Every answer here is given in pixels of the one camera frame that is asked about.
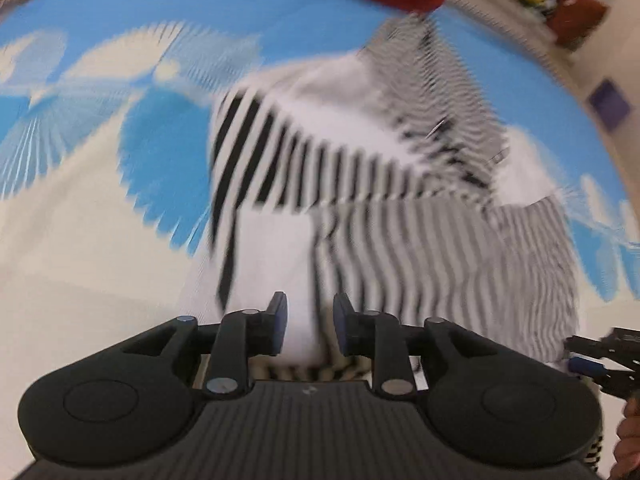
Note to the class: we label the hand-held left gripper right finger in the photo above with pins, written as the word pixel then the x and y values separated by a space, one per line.
pixel 342 325

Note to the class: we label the person's right hand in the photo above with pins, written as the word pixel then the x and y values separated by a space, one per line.
pixel 629 435

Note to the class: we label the purple box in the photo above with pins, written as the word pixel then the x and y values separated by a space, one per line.
pixel 609 104

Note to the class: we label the dark red bag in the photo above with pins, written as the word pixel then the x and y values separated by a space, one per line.
pixel 575 15

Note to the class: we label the white striped small garment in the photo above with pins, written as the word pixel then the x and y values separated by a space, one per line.
pixel 400 200

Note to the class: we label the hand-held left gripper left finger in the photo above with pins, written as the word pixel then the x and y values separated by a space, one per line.
pixel 276 325

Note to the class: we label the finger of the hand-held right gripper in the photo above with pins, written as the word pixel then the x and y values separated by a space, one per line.
pixel 590 365
pixel 607 342

